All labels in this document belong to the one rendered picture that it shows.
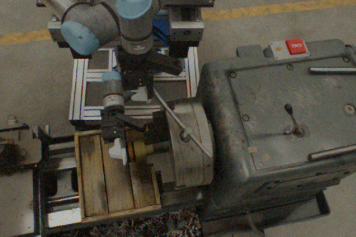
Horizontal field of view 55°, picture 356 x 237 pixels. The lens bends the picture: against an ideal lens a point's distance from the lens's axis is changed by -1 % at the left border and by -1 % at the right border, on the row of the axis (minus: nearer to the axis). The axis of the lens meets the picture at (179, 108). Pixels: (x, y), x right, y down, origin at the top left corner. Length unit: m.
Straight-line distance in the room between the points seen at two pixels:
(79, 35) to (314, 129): 0.78
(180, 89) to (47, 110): 0.96
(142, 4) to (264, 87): 0.58
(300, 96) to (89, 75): 1.54
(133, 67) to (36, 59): 1.99
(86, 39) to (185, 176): 0.52
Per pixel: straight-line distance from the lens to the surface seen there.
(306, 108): 1.19
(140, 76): 0.88
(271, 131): 1.11
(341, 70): 1.30
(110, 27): 1.08
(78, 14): 1.09
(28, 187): 1.37
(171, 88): 2.32
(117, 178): 1.40
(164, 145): 1.25
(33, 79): 2.74
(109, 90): 1.28
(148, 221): 1.68
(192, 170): 1.11
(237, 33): 2.93
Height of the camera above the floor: 2.23
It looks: 64 degrees down
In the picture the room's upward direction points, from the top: 9 degrees clockwise
